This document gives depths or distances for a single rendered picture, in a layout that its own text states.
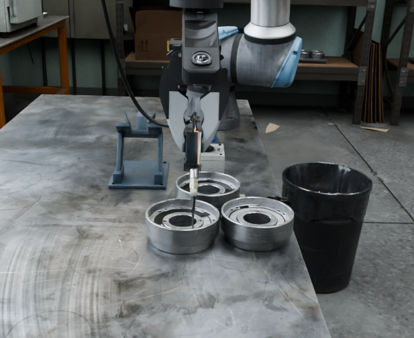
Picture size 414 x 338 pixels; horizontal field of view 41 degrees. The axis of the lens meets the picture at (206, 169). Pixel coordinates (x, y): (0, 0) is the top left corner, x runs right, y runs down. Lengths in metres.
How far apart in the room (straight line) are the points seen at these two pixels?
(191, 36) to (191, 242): 0.27
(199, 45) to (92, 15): 3.95
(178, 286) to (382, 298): 1.62
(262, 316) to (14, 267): 0.32
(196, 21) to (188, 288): 0.34
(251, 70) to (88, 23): 3.45
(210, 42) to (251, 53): 0.57
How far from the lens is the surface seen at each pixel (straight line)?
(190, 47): 0.69
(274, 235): 0.77
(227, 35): 1.29
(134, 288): 0.69
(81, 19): 4.65
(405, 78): 4.54
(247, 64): 1.27
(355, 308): 2.16
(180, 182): 0.91
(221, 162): 1.01
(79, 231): 0.83
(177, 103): 0.76
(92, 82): 4.96
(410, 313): 2.20
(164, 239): 0.75
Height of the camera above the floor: 1.18
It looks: 21 degrees down
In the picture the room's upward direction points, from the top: 2 degrees clockwise
